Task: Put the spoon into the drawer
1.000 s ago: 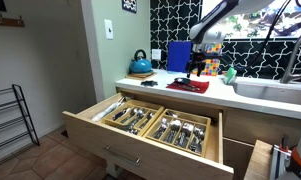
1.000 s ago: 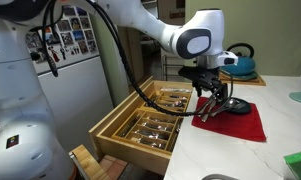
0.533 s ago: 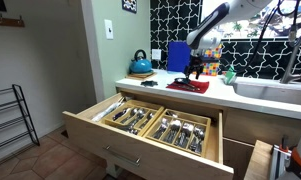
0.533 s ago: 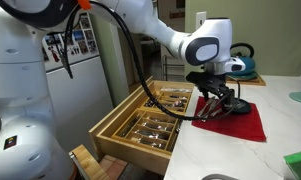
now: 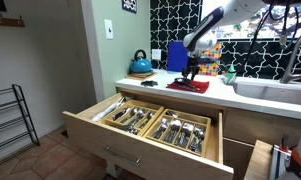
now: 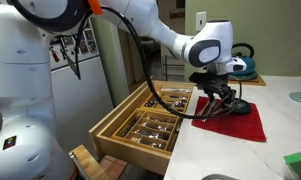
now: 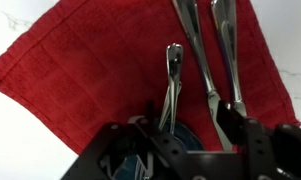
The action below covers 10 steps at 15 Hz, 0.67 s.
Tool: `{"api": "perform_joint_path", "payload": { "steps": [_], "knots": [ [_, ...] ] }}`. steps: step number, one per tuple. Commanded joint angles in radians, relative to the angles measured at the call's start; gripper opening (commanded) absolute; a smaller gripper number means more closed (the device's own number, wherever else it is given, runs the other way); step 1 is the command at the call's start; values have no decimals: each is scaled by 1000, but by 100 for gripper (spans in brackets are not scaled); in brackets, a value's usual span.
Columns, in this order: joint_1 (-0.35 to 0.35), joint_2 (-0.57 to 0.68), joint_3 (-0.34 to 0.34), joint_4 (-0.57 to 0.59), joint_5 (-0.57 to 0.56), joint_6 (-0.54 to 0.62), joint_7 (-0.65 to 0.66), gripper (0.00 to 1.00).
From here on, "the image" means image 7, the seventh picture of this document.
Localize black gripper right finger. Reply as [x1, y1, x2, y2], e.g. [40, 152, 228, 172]
[216, 100, 301, 180]

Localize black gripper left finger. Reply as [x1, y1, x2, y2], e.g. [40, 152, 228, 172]
[61, 99, 192, 180]

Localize silver fork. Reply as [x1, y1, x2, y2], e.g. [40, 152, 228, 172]
[157, 81, 183, 133]

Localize red cloth towel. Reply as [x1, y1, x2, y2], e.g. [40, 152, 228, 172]
[0, 0, 301, 156]

